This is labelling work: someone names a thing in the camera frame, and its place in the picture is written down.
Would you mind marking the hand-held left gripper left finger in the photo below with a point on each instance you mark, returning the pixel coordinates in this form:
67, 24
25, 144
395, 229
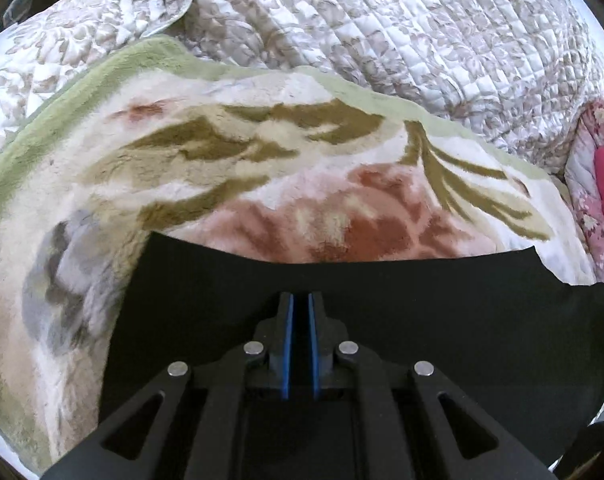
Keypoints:
287, 350

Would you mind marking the black pants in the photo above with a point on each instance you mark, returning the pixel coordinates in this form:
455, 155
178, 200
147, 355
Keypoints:
457, 320

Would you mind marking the floral fleece blanket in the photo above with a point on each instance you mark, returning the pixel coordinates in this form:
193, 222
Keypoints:
262, 170

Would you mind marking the pink floral comforter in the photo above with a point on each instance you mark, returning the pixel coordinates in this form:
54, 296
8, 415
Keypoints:
589, 200

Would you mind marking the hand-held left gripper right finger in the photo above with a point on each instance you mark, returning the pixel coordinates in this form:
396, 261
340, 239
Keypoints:
314, 350

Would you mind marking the white quilted floral bedspread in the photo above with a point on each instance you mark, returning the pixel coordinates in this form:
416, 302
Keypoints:
382, 30

